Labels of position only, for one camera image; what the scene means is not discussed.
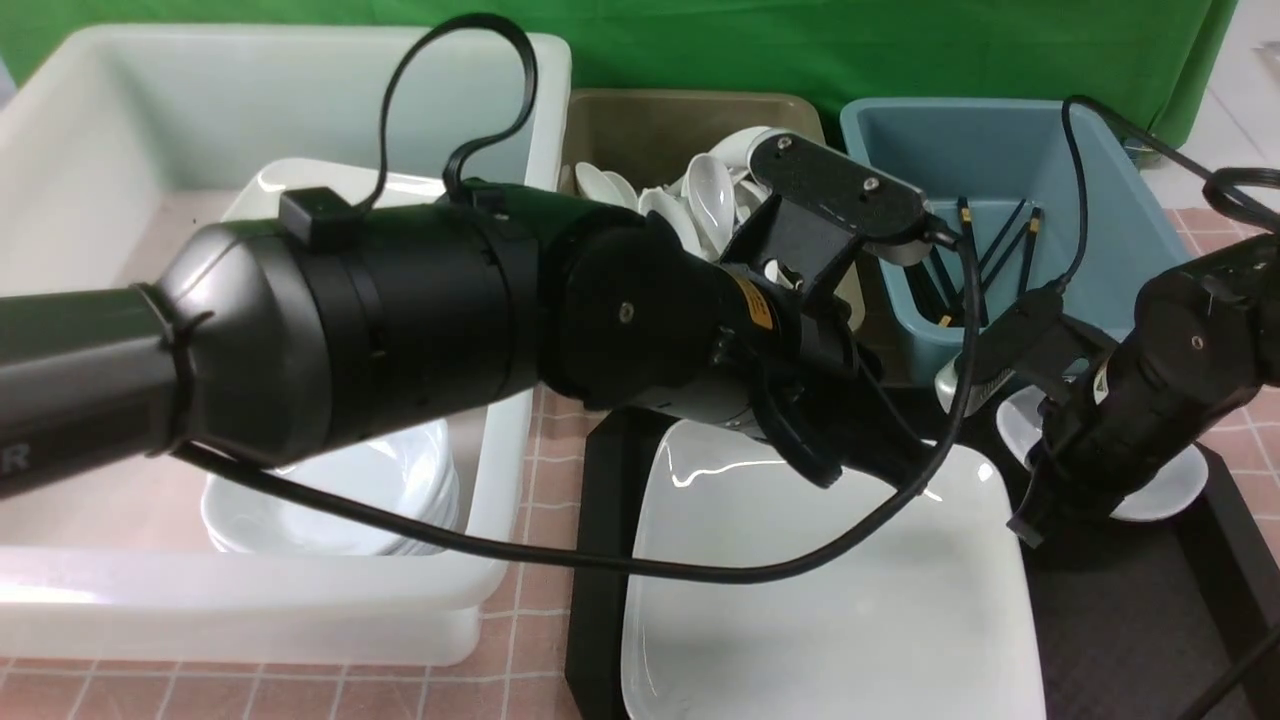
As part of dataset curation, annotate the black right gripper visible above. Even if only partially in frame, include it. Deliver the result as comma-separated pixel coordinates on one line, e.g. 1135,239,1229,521
1009,340,1251,547

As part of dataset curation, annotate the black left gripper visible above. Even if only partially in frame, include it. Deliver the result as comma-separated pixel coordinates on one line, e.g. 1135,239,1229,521
620,250,929,489

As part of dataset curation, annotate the small white bowl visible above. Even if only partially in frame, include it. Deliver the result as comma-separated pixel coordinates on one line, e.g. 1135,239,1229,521
995,387,1210,523

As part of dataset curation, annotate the black chopstick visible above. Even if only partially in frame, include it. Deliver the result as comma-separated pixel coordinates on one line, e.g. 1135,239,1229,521
922,196,1034,327
957,196,989,325
937,199,1041,327

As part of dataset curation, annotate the large white square plate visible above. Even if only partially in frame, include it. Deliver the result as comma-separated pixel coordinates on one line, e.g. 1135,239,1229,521
620,421,1047,719

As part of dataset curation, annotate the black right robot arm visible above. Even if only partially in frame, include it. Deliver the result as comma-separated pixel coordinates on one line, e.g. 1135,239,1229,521
1009,234,1277,547

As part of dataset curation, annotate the black serving tray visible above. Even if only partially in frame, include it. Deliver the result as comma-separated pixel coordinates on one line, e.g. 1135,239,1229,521
564,409,1279,719

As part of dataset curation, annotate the black chopstick in bin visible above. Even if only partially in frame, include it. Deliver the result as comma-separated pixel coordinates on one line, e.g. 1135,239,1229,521
957,196,989,325

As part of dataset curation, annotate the white spoon centre pile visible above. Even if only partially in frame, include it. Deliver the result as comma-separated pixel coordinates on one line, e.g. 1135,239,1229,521
684,152,736,261

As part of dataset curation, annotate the white spoon left pile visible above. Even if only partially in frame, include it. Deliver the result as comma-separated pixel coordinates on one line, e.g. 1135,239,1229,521
573,161,639,211

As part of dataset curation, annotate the olive green spoon bin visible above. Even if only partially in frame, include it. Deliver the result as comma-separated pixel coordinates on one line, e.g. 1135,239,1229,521
561,88,870,391

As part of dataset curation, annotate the blue plastic chopstick bin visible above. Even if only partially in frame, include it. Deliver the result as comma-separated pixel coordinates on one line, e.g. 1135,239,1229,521
840,97,1189,340

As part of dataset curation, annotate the green backdrop cloth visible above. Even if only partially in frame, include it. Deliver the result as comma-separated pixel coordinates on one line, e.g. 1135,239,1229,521
1,1,1236,143

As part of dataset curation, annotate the stack of small white bowls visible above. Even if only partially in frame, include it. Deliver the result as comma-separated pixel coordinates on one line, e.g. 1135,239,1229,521
201,420,460,556

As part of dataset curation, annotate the pink checkered tablecloth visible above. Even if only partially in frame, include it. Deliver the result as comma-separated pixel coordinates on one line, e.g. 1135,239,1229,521
0,208,1280,720

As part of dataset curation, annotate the stack of white square plates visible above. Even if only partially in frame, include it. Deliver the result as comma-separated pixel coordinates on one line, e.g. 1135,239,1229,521
221,158,445,222

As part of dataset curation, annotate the large white plastic tub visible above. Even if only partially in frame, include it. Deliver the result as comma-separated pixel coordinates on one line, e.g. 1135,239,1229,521
0,26,573,667

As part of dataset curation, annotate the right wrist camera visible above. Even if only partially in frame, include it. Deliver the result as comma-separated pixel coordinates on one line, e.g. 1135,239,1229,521
934,287,1117,416

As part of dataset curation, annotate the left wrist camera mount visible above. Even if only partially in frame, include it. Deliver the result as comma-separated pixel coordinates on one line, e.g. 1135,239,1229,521
721,129,961,315

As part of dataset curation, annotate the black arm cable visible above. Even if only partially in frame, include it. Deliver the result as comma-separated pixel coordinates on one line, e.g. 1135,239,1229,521
165,12,986,585

